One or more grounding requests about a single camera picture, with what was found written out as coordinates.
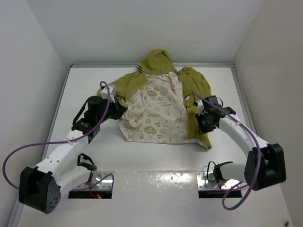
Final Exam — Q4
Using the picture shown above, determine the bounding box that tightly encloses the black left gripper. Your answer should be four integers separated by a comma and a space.
96, 96, 126, 123

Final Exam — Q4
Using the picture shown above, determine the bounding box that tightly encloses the olive green hooded jacket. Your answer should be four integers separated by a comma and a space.
111, 49, 212, 149

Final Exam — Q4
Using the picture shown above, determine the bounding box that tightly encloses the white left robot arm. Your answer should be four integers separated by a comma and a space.
18, 96, 126, 214

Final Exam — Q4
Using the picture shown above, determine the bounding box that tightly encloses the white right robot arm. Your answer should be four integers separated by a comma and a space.
194, 96, 286, 191

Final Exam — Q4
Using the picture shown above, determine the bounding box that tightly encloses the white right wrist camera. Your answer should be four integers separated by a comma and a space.
194, 100, 207, 115

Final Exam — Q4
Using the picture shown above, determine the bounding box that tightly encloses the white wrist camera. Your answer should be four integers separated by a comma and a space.
194, 100, 207, 115
100, 84, 116, 99

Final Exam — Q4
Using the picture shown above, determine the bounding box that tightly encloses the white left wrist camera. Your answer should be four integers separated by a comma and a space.
100, 84, 116, 99

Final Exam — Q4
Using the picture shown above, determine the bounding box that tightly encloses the aluminium table frame rail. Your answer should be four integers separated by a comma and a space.
71, 61, 236, 69

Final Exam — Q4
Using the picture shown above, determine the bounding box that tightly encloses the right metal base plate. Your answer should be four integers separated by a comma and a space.
196, 170, 239, 199

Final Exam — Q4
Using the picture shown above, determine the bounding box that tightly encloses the metal base plate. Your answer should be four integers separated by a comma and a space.
68, 172, 114, 199
196, 170, 239, 199

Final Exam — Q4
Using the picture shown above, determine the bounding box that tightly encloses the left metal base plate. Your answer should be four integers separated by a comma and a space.
68, 172, 114, 199

